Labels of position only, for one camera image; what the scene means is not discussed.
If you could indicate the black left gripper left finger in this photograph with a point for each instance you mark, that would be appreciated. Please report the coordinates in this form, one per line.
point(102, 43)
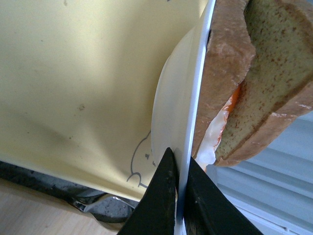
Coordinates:
point(155, 213)

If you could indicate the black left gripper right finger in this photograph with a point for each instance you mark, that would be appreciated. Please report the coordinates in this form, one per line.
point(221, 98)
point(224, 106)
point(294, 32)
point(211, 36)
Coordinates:
point(208, 212)

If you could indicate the fried egg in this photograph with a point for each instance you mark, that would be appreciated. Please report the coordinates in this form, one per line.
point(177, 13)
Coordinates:
point(213, 135)

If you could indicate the white round plate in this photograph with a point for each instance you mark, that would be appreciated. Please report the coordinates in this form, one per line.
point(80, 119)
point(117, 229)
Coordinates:
point(176, 102)

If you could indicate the bread slice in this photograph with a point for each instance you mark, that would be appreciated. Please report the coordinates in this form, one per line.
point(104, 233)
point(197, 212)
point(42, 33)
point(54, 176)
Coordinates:
point(278, 87)
point(228, 58)

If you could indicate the grey curtain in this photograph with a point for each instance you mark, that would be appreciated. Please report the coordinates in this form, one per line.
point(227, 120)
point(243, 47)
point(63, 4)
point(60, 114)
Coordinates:
point(274, 189)

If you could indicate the wooden cutting board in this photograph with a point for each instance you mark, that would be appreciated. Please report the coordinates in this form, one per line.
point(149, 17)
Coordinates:
point(24, 211)

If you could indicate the yellow bear tray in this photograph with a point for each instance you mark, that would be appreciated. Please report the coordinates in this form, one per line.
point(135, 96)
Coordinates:
point(77, 85)

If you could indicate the metal board handle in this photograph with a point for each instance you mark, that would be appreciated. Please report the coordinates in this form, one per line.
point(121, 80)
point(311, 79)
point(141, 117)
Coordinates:
point(105, 207)

